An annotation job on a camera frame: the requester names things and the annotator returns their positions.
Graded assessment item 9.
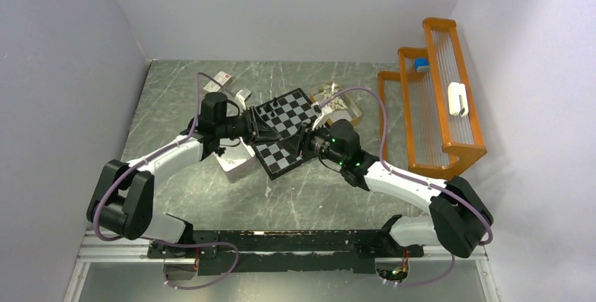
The yellow tray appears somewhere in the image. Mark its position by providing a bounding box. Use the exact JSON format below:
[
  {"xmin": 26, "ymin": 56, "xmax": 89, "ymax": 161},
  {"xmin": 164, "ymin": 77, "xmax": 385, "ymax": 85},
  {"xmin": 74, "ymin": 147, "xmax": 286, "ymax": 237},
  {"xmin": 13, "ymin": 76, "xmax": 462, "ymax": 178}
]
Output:
[{"xmin": 309, "ymin": 81, "xmax": 363, "ymax": 126}]

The orange wooden rack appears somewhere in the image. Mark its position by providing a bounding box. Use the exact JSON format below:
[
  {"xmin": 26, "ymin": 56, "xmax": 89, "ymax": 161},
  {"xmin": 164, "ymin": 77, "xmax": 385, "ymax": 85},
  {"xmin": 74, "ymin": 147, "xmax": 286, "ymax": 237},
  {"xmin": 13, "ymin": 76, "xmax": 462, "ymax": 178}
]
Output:
[{"xmin": 377, "ymin": 18, "xmax": 487, "ymax": 179}]

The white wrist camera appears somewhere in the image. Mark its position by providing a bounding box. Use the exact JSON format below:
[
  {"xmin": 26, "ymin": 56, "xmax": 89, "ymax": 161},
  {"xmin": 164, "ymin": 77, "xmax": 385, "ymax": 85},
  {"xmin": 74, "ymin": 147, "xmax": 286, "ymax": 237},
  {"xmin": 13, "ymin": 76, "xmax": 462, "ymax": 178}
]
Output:
[
  {"xmin": 234, "ymin": 89, "xmax": 252, "ymax": 112},
  {"xmin": 311, "ymin": 104, "xmax": 333, "ymax": 131}
]

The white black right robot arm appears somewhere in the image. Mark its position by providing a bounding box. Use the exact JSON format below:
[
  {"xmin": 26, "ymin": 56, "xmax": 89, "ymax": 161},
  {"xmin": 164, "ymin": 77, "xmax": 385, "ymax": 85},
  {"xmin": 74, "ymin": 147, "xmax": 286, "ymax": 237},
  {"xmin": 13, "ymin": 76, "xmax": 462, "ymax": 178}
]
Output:
[{"xmin": 279, "ymin": 120, "xmax": 493, "ymax": 258}]

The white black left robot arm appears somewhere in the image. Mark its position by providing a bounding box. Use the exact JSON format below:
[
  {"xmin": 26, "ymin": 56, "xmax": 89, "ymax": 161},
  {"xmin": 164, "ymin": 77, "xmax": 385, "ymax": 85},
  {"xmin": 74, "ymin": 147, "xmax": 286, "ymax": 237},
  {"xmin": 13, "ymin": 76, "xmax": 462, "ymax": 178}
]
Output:
[{"xmin": 87, "ymin": 92, "xmax": 282, "ymax": 257}]

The white chess pieces pile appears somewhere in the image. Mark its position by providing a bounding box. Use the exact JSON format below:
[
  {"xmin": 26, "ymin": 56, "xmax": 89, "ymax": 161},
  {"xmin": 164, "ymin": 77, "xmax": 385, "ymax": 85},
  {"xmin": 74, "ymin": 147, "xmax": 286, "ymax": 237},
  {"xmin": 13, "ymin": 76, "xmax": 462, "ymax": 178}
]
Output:
[{"xmin": 322, "ymin": 82, "xmax": 348, "ymax": 111}]

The blue round object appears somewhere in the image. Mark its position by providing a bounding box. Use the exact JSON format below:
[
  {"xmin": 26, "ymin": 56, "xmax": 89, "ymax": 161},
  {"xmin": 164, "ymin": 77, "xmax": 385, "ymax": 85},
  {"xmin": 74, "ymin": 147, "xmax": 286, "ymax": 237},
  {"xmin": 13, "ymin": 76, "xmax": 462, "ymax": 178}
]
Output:
[{"xmin": 414, "ymin": 58, "xmax": 430, "ymax": 73}]

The white plastic clip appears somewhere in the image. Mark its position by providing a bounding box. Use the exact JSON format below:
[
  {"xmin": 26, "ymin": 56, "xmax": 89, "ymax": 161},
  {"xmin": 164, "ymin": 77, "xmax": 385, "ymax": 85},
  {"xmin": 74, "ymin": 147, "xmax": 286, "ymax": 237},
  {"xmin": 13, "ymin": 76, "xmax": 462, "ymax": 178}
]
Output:
[{"xmin": 448, "ymin": 82, "xmax": 469, "ymax": 117}]

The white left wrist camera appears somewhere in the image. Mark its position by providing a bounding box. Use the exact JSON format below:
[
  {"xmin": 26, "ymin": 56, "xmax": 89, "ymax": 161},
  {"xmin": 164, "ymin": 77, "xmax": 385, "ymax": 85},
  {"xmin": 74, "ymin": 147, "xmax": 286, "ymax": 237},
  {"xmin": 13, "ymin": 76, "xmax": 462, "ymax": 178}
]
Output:
[{"xmin": 234, "ymin": 89, "xmax": 252, "ymax": 112}]

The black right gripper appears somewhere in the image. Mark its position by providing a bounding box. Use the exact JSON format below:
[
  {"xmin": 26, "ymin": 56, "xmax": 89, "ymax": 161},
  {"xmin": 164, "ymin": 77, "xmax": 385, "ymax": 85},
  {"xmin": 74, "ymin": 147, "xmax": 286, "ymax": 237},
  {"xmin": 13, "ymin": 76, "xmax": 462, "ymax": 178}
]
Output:
[{"xmin": 278, "ymin": 118, "xmax": 345, "ymax": 166}]

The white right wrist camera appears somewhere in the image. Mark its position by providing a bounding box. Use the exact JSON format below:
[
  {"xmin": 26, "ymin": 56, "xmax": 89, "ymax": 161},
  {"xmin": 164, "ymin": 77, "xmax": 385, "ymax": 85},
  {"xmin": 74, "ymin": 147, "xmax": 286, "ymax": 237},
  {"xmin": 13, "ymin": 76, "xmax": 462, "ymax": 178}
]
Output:
[{"xmin": 311, "ymin": 104, "xmax": 333, "ymax": 131}]

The white red card box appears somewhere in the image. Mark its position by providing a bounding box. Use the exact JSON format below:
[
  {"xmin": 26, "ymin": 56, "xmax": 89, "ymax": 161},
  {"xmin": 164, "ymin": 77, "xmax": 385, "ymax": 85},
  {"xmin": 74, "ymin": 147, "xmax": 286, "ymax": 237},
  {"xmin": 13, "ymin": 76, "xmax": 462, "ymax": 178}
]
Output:
[{"xmin": 203, "ymin": 71, "xmax": 233, "ymax": 94}]

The black mounting rail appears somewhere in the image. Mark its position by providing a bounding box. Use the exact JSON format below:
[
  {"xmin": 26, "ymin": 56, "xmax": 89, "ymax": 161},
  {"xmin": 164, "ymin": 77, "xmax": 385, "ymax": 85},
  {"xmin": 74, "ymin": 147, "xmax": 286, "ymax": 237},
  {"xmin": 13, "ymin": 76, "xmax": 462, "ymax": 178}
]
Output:
[{"xmin": 147, "ymin": 228, "xmax": 424, "ymax": 276}]

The pink metal tin box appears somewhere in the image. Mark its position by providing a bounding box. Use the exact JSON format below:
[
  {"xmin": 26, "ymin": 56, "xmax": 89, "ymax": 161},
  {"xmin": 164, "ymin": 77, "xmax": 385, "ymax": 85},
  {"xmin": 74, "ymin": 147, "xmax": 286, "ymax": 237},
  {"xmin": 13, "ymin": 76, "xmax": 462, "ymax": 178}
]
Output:
[{"xmin": 214, "ymin": 143, "xmax": 257, "ymax": 183}]

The black white chessboard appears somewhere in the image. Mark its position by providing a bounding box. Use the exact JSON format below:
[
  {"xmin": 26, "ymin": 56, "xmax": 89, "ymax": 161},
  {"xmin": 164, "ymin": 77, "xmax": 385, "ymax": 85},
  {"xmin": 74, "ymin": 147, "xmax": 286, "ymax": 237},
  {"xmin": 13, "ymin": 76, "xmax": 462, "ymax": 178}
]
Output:
[{"xmin": 253, "ymin": 88, "xmax": 317, "ymax": 180}]

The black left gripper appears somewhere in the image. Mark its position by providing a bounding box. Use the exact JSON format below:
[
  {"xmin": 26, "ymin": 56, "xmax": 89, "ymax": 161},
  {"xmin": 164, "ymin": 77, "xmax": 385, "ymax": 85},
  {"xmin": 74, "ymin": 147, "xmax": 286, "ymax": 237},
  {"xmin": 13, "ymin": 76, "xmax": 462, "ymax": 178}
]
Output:
[{"xmin": 216, "ymin": 106, "xmax": 281, "ymax": 147}]

